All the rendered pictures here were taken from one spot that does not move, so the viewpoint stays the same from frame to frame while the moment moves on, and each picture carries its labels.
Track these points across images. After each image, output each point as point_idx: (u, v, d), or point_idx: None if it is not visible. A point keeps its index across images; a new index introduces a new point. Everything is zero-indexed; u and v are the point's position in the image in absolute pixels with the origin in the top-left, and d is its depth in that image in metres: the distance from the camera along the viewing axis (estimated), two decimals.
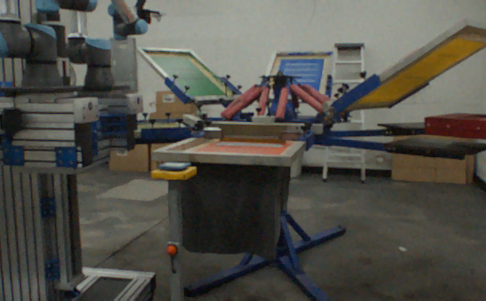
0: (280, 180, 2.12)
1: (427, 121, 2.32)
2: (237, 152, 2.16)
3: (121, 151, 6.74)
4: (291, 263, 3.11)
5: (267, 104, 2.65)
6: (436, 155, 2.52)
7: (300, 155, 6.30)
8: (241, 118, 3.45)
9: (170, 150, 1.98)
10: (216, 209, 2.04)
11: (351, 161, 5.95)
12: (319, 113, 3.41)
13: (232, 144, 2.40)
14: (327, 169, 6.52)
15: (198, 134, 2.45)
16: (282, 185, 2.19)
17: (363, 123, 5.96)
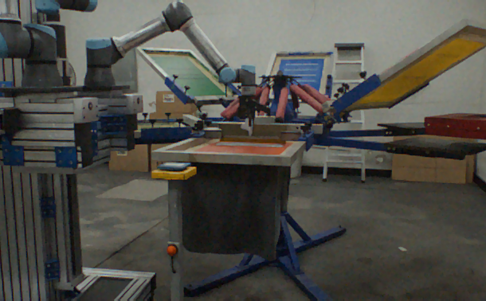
0: (280, 180, 2.12)
1: (427, 121, 2.32)
2: (237, 152, 2.16)
3: (121, 151, 6.74)
4: (291, 263, 3.11)
5: (267, 104, 2.65)
6: (436, 155, 2.52)
7: (300, 155, 6.30)
8: (241, 118, 3.45)
9: (170, 150, 1.98)
10: (216, 209, 2.04)
11: (351, 161, 5.95)
12: (319, 113, 3.41)
13: (232, 144, 2.40)
14: (327, 169, 6.52)
15: (198, 134, 2.45)
16: (282, 185, 2.19)
17: (363, 123, 5.96)
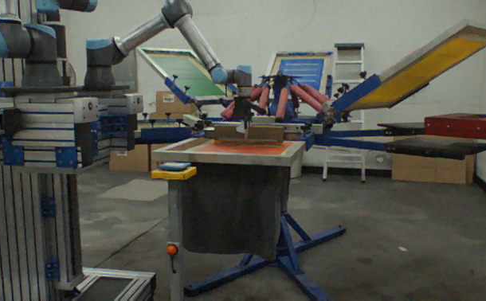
0: (280, 180, 2.12)
1: (427, 121, 2.32)
2: (237, 152, 2.16)
3: (121, 151, 6.74)
4: (291, 263, 3.11)
5: (267, 104, 2.65)
6: (436, 155, 2.52)
7: (300, 155, 6.30)
8: None
9: (170, 150, 1.98)
10: (216, 209, 2.04)
11: (351, 161, 5.95)
12: (319, 113, 3.41)
13: (232, 144, 2.40)
14: (327, 169, 6.52)
15: (198, 134, 2.45)
16: (282, 185, 2.19)
17: (363, 123, 5.96)
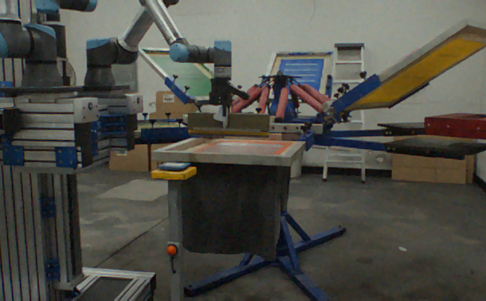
0: (280, 180, 2.12)
1: (427, 121, 2.32)
2: None
3: (121, 151, 6.74)
4: (291, 263, 3.11)
5: (267, 104, 2.65)
6: (436, 155, 2.52)
7: (300, 155, 6.30)
8: None
9: (170, 150, 1.98)
10: (216, 209, 2.04)
11: (351, 161, 5.95)
12: (319, 113, 3.41)
13: (232, 144, 2.40)
14: (327, 169, 6.52)
15: (198, 134, 2.45)
16: (282, 185, 2.19)
17: (363, 123, 5.96)
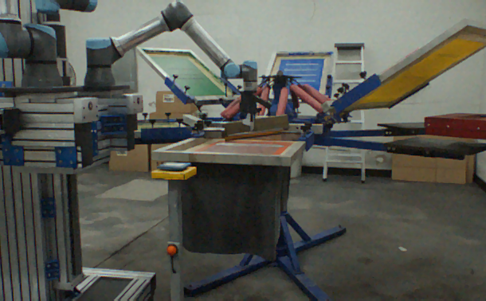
0: (280, 180, 2.12)
1: (427, 121, 2.32)
2: None
3: (121, 151, 6.74)
4: (291, 263, 3.11)
5: None
6: (436, 155, 2.52)
7: (300, 155, 6.30)
8: (241, 118, 3.45)
9: (170, 150, 1.98)
10: (216, 209, 2.04)
11: (351, 161, 5.95)
12: (319, 113, 3.41)
13: (232, 144, 2.40)
14: (327, 169, 6.52)
15: (198, 134, 2.45)
16: (282, 185, 2.19)
17: (363, 123, 5.96)
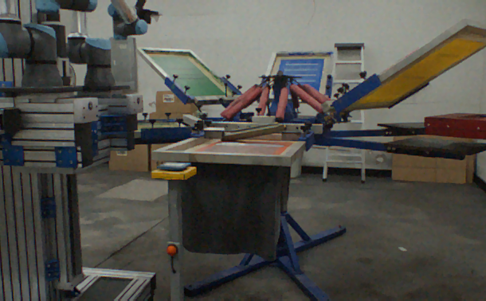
0: (280, 180, 2.12)
1: (427, 121, 2.32)
2: None
3: (121, 151, 6.74)
4: (291, 263, 3.11)
5: (267, 104, 2.65)
6: (436, 155, 2.52)
7: (300, 155, 6.30)
8: (241, 118, 3.45)
9: (170, 150, 1.98)
10: (216, 209, 2.04)
11: (351, 161, 5.95)
12: (319, 113, 3.41)
13: (232, 144, 2.40)
14: (327, 169, 6.52)
15: (198, 134, 2.45)
16: (282, 185, 2.19)
17: (363, 123, 5.96)
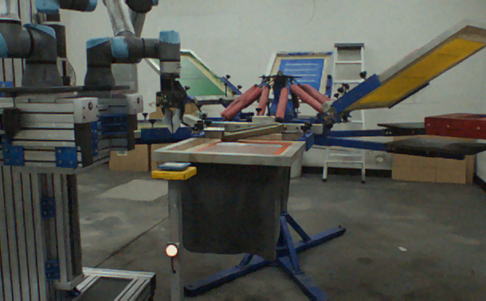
0: (280, 180, 2.12)
1: (427, 121, 2.32)
2: None
3: (121, 151, 6.74)
4: (291, 263, 3.11)
5: (267, 104, 2.65)
6: (436, 155, 2.52)
7: (300, 155, 6.30)
8: (241, 118, 3.45)
9: (170, 150, 1.98)
10: (216, 209, 2.04)
11: (351, 161, 5.95)
12: (319, 113, 3.41)
13: (232, 144, 2.40)
14: (327, 169, 6.52)
15: (198, 134, 2.45)
16: (282, 185, 2.19)
17: (363, 123, 5.96)
